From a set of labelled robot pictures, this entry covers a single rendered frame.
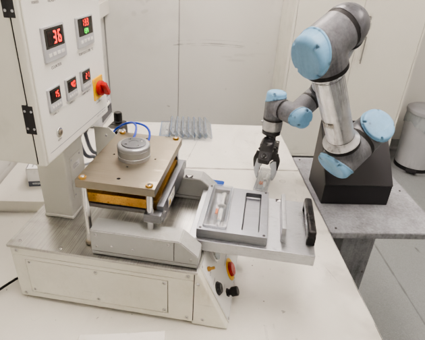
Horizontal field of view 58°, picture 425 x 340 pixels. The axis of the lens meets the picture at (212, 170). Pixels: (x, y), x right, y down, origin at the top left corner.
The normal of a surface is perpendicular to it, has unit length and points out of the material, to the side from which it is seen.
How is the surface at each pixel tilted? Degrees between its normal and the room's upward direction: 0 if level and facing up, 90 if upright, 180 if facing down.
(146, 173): 0
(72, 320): 0
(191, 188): 90
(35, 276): 90
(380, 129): 42
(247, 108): 90
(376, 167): 46
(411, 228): 0
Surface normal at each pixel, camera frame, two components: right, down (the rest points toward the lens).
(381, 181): 0.07, -0.25
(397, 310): 0.06, -0.87
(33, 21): 0.99, 0.12
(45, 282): -0.15, 0.48
